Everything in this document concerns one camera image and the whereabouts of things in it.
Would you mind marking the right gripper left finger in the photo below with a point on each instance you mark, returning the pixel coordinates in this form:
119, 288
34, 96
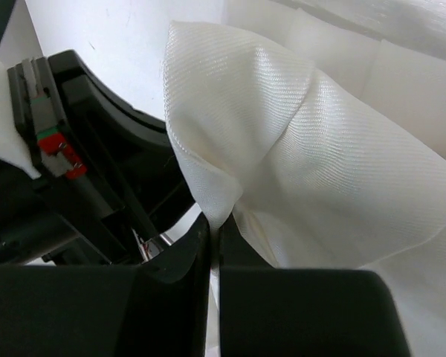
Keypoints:
158, 308

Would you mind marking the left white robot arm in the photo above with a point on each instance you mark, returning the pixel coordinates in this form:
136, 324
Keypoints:
19, 40

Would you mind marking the white pleated skirt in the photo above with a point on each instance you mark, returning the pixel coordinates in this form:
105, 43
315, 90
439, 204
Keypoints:
322, 130

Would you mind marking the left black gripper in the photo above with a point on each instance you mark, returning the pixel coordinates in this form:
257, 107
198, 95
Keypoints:
84, 177

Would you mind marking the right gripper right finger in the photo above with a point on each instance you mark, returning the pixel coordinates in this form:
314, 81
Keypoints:
267, 311

